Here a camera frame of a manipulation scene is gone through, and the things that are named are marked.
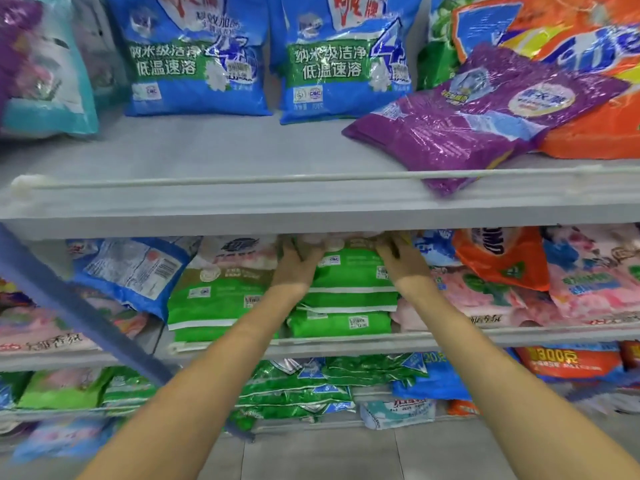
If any blue detergent bag green band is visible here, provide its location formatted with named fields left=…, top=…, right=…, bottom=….
left=268, top=0, right=423, bottom=126
left=105, top=0, right=273, bottom=118

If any person's right hand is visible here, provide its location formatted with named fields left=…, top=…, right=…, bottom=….
left=375, top=231, right=433, bottom=292

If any person's left hand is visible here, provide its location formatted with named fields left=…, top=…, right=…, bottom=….
left=268, top=235, right=327, bottom=294

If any pile of pink detergent bags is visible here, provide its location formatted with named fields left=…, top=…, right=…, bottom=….
left=393, top=225, right=640, bottom=331

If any grey shelf with blue frame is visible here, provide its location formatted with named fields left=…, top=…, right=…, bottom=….
left=0, top=95, right=640, bottom=480

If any person's left forearm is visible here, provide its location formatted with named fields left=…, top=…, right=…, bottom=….
left=80, top=279, right=316, bottom=480

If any purple detergent bag white label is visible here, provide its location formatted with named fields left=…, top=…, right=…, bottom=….
left=0, top=0, right=46, bottom=106
left=342, top=43, right=631, bottom=198

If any person's right forearm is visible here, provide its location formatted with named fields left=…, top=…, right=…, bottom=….
left=395, top=275, right=640, bottom=480

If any stack of green bags below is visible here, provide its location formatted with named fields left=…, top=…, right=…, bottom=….
left=166, top=243, right=398, bottom=344

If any plain blue detergent bag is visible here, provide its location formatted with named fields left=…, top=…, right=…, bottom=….
left=392, top=351, right=473, bottom=403

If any teal Baimao bag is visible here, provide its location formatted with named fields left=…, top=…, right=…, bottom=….
left=0, top=0, right=101, bottom=141

